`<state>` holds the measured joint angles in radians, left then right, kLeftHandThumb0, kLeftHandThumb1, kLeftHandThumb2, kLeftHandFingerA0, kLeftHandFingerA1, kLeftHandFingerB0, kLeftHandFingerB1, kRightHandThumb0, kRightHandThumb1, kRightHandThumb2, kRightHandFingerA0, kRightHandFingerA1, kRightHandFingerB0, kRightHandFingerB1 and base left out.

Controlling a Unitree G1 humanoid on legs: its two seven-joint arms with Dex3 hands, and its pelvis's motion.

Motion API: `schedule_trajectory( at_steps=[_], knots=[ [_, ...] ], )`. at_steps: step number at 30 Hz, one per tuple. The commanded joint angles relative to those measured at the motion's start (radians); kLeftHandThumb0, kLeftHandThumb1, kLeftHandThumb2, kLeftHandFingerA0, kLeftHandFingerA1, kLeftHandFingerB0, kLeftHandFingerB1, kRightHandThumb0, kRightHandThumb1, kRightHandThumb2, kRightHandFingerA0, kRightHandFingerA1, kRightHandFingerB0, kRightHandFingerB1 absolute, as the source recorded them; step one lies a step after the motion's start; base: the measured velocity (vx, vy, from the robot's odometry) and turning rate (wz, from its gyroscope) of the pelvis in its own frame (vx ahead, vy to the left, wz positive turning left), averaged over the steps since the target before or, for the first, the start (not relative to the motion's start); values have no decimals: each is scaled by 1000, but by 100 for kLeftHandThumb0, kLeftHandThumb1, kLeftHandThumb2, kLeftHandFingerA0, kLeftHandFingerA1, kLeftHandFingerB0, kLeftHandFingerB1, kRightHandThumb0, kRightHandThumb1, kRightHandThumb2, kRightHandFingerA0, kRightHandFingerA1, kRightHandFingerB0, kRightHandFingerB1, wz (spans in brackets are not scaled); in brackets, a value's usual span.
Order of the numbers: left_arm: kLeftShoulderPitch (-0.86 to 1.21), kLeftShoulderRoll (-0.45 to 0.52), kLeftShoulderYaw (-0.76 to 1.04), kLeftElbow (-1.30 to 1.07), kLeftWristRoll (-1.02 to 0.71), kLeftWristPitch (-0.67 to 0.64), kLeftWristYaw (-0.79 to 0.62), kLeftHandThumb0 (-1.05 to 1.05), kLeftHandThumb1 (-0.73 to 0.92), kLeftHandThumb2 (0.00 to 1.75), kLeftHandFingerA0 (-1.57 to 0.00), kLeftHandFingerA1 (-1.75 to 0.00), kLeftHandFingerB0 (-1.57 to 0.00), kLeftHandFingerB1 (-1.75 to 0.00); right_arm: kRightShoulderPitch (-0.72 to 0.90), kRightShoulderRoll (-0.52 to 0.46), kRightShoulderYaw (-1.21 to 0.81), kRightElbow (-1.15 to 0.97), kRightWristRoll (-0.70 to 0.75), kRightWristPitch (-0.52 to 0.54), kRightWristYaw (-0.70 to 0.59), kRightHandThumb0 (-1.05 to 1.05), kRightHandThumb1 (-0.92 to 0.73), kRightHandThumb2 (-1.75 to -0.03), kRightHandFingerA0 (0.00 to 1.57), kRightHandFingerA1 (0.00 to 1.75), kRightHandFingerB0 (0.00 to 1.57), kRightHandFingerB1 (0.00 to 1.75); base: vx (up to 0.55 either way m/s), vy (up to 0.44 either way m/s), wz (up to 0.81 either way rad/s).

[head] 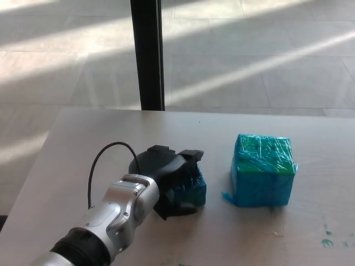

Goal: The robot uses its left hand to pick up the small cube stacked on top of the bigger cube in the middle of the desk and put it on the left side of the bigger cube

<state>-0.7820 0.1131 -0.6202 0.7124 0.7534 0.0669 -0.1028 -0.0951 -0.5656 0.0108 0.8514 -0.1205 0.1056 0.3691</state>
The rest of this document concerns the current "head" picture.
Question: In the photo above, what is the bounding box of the big blue green wrapped cube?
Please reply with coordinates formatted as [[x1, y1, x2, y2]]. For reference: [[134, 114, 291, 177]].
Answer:
[[221, 132, 300, 208]]

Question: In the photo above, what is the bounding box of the black window frame post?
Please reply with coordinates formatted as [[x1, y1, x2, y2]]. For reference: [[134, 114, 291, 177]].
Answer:
[[130, 0, 166, 111]]

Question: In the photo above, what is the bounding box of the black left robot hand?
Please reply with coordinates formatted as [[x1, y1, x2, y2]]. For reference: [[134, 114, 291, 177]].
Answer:
[[128, 144, 206, 221]]

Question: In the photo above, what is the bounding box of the small blue cube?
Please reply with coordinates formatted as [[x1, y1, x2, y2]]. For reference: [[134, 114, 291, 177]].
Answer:
[[170, 162, 209, 207]]

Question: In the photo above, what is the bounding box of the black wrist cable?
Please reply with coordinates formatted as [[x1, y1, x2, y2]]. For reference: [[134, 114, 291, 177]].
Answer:
[[87, 141, 141, 209]]

